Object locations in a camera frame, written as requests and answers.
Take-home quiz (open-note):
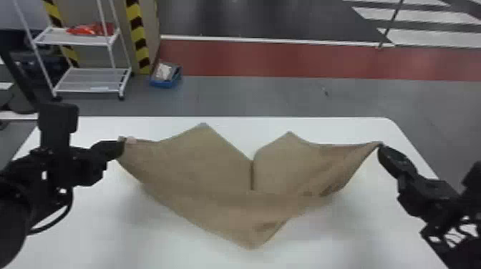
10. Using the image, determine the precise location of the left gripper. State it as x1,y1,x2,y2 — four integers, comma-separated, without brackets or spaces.
64,139,126,187

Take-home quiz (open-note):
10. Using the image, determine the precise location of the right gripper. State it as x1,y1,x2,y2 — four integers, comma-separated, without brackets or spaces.
376,145,462,223

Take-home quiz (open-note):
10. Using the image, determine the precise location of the beige towel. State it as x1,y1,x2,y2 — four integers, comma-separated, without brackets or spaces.
116,122,384,250

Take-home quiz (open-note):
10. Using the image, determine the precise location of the blue basket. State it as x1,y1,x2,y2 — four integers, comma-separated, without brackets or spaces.
150,61,183,89

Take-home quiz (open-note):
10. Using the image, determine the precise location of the red snack packet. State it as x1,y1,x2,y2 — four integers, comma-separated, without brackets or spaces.
67,21,115,37

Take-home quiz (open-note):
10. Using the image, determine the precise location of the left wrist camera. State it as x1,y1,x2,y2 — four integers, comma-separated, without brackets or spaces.
37,102,80,154

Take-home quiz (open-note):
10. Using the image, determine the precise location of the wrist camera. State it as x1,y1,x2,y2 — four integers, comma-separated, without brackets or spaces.
37,102,80,154
461,160,481,201

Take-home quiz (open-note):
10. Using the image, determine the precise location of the white wire rack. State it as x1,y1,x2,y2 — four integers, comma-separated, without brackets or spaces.
11,0,133,102

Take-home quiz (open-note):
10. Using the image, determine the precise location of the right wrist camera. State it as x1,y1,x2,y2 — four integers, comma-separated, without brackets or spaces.
461,160,481,201

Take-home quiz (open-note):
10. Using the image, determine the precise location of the black cable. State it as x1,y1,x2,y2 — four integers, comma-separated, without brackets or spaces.
27,187,74,236

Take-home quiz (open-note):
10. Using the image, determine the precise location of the yellow black striped post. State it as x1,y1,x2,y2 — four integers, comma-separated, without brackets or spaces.
125,0,152,75
42,0,81,69

